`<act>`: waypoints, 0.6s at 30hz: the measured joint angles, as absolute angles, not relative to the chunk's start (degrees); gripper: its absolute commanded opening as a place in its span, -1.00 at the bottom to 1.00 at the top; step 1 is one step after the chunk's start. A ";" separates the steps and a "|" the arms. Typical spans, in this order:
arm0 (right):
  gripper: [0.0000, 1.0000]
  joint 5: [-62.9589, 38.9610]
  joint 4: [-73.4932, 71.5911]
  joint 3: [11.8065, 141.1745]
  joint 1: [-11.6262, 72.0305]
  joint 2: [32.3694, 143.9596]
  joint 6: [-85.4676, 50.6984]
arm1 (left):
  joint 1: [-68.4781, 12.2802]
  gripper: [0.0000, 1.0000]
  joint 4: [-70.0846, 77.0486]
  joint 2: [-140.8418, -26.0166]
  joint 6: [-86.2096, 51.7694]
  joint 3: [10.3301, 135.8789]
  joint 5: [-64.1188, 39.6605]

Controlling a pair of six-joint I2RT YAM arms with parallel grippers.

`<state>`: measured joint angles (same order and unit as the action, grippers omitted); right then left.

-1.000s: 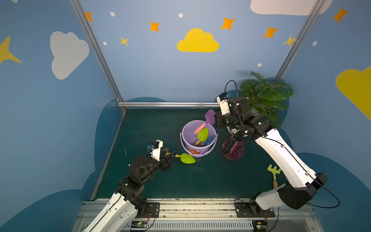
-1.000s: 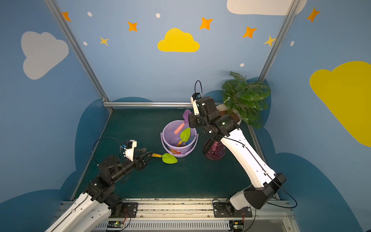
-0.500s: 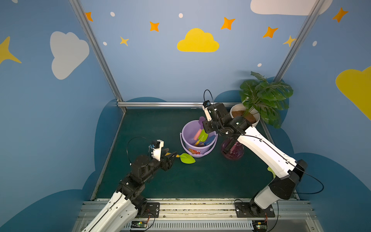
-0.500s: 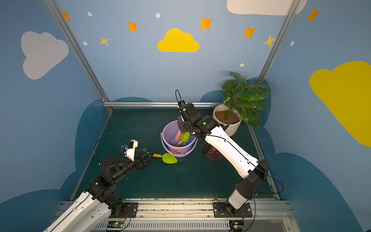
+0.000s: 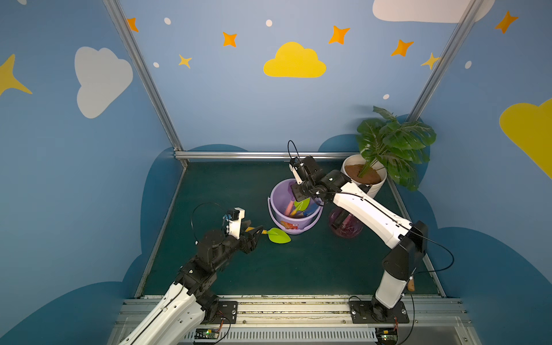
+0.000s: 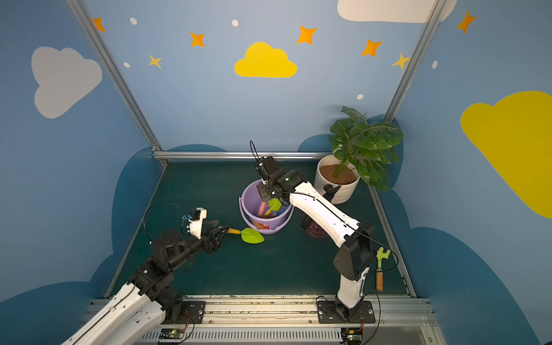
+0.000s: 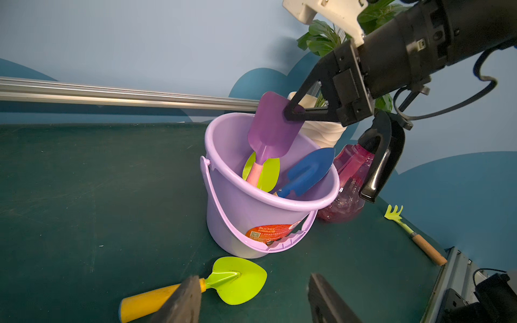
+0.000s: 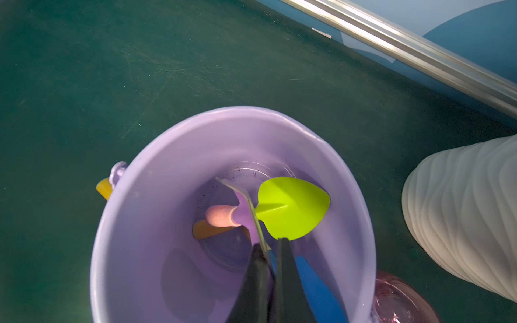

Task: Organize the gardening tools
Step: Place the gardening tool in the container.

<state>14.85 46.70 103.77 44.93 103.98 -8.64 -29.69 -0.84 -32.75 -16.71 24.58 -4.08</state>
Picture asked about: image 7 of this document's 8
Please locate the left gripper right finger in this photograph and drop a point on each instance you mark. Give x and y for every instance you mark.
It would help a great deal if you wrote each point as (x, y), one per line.
(325, 303)

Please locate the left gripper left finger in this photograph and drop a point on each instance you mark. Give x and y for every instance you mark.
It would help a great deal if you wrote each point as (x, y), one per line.
(183, 305)

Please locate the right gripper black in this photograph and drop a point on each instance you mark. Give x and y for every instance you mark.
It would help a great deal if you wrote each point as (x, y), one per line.
(404, 52)

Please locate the purple shovel pink handle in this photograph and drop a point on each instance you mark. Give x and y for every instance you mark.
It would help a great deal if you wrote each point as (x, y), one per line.
(271, 135)

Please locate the green trowel yellow handle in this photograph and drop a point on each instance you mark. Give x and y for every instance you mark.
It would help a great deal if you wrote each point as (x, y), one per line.
(236, 280)

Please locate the blue shovel wooden handle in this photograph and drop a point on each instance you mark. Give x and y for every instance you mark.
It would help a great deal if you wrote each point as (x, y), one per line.
(307, 172)

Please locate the green round shovel yellow handle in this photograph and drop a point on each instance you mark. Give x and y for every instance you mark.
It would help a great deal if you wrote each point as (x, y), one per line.
(269, 175)

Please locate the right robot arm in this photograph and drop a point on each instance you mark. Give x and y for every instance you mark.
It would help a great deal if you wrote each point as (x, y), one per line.
(475, 28)

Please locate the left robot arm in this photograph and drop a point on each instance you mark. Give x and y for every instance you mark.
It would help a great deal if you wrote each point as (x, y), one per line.
(496, 303)

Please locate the white ribbed plant pot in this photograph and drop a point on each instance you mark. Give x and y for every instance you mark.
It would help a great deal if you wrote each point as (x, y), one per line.
(324, 134)

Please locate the green artificial plant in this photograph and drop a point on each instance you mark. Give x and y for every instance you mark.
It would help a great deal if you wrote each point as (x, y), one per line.
(322, 38)

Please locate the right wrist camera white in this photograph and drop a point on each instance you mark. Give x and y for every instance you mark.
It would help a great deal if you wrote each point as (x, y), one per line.
(342, 13)

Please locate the green rake wooden handle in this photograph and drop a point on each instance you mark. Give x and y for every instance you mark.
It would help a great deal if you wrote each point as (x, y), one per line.
(394, 214)

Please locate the aluminium rail frame front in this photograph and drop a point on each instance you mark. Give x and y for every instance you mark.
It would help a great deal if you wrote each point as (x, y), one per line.
(455, 274)

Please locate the aluminium back rail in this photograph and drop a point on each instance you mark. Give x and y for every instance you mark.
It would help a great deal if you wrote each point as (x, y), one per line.
(32, 90)

